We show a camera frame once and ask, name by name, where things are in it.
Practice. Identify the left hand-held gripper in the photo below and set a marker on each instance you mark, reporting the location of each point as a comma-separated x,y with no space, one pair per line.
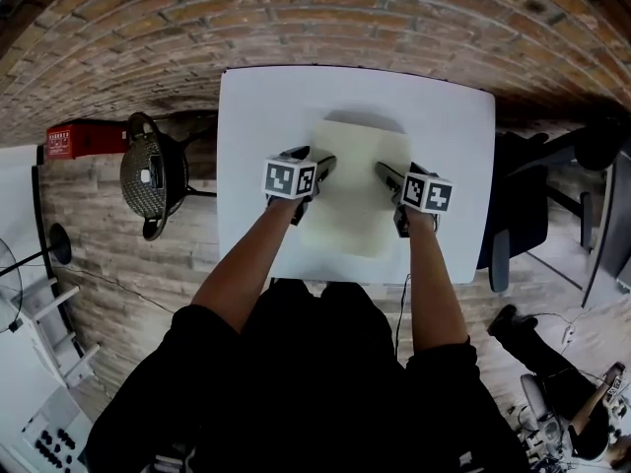
288,178

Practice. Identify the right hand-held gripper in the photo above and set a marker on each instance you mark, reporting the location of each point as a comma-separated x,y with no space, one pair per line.
426,192

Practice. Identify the cream object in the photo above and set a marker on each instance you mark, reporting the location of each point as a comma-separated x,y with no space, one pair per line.
362,205

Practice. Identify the person's right forearm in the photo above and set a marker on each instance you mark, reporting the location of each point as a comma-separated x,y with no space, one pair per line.
436,284

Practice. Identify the person's left forearm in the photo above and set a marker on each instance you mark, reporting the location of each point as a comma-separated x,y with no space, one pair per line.
246,264

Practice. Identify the black office chair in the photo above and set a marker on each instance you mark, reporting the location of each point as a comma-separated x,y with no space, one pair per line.
522,205

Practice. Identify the black mesh chair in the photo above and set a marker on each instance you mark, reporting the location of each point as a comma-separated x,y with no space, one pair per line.
150,180

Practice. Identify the person's black clothing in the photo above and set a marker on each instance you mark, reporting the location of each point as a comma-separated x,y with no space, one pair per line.
305,387

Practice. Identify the dark desk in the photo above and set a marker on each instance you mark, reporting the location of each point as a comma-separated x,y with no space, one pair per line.
613,224

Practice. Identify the white power strip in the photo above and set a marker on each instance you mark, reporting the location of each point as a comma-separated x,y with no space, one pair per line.
568,333

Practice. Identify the black standing fan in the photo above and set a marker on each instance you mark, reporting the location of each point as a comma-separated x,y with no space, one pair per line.
60,243

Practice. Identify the white shelf rack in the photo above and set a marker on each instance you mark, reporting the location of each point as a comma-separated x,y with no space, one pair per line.
54,328

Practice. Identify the white case with black knobs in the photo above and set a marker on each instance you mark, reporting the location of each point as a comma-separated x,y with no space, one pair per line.
51,444

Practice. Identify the red wall box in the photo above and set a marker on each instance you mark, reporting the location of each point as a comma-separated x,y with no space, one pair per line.
84,140

